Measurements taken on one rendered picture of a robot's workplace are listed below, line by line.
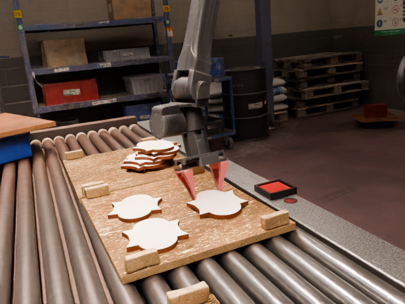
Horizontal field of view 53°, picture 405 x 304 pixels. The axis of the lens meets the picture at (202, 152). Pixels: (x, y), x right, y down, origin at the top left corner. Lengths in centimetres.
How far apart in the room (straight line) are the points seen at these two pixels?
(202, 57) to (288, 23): 640
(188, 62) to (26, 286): 54
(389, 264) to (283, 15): 664
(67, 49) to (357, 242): 492
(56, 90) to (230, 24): 292
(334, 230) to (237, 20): 609
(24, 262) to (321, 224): 58
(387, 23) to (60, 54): 462
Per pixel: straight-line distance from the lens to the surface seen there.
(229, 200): 91
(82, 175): 126
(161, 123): 87
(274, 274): 72
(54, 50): 543
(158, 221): 85
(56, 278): 78
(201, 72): 92
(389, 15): 684
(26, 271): 83
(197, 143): 92
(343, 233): 84
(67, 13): 606
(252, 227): 82
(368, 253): 79
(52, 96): 538
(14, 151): 165
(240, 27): 683
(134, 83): 553
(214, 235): 79
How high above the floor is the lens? 130
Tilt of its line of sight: 16 degrees down
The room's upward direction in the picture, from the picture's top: 5 degrees counter-clockwise
